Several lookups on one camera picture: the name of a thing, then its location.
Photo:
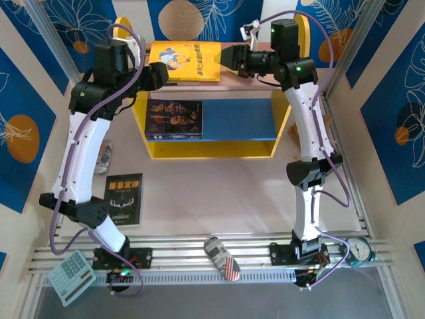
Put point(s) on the newspaper print flag case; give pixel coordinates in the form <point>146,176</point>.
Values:
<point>219,256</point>
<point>105,156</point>

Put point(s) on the pale green calculator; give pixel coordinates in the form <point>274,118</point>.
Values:
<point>71,279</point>

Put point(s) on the small black electronics board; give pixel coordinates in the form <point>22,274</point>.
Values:
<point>305,279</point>
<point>116,277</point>

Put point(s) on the yellow pink blue bookshelf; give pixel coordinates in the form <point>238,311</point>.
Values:
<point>212,149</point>

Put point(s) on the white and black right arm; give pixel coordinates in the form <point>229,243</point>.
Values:
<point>308,126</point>

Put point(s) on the aluminium frame post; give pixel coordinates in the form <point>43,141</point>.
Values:
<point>356,43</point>
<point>55,40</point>

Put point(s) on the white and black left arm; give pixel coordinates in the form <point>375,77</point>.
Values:
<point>83,153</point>

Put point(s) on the dark book with white characters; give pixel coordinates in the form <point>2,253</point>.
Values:
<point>172,136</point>

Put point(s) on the brown teddy bear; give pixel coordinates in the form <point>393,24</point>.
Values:
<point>292,131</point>

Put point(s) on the black book with antler print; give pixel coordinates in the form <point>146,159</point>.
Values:
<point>124,199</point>

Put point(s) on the dark blue illustrated book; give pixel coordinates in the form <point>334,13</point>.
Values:
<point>172,116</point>

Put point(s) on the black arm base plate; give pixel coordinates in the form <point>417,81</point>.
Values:
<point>142,257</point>
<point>279,254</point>

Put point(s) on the yellow cartoon cover book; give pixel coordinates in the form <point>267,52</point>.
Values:
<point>189,60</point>

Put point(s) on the aluminium side rail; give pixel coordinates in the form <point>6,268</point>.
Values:
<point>358,199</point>

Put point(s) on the aluminium rail bed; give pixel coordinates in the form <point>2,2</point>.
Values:
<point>179,249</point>

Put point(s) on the teal alarm clock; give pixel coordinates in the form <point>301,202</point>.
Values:
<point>358,249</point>

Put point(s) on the dark grey book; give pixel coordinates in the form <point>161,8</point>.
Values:
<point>172,138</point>

